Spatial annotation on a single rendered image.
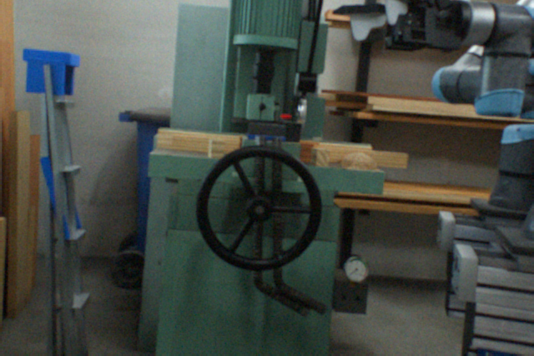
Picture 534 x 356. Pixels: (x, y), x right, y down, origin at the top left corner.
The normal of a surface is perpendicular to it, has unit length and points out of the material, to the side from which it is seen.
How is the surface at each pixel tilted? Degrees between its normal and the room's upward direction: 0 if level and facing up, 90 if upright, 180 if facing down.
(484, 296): 90
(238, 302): 90
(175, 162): 90
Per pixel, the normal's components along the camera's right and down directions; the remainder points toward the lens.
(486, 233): -0.19, 0.06
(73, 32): 0.06, 0.08
